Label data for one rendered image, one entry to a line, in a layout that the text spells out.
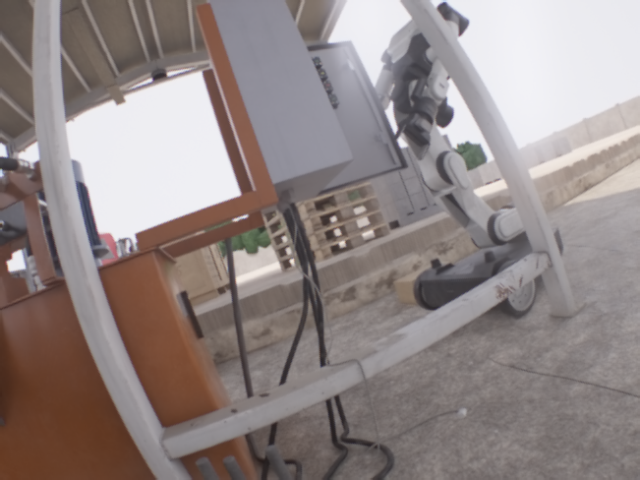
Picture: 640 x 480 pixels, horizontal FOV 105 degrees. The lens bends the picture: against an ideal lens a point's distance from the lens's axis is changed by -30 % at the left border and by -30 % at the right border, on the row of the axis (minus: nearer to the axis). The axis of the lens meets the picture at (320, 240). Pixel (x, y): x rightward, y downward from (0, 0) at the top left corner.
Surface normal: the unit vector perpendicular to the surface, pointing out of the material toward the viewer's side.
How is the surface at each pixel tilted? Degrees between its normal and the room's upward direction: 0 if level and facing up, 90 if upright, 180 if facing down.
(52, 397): 90
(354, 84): 90
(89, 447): 90
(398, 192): 90
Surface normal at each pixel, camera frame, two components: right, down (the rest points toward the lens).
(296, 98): 0.24, -0.11
